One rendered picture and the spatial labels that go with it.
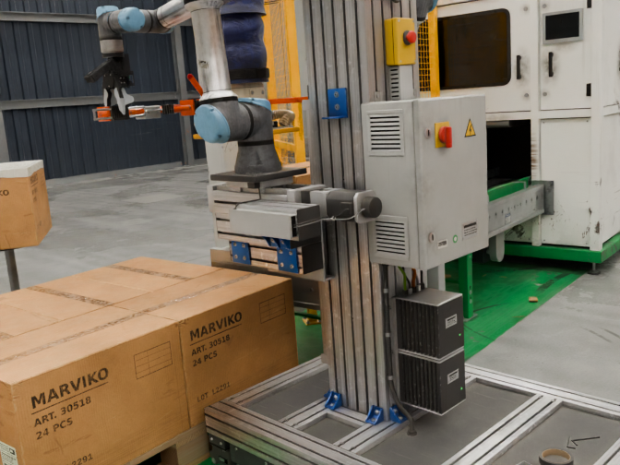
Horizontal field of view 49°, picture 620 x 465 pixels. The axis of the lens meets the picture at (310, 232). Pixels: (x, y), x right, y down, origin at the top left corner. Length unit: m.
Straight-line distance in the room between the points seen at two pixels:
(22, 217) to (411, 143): 2.35
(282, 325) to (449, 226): 1.02
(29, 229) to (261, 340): 1.53
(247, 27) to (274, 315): 1.14
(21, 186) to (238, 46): 1.47
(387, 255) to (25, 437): 1.15
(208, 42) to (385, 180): 0.65
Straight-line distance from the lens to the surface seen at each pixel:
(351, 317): 2.20
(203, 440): 2.58
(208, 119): 2.03
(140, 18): 2.40
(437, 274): 3.10
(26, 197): 3.70
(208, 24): 2.08
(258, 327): 2.66
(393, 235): 1.95
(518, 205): 4.36
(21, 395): 2.10
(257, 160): 2.13
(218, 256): 3.13
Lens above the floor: 1.25
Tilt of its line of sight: 11 degrees down
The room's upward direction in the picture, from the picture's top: 4 degrees counter-clockwise
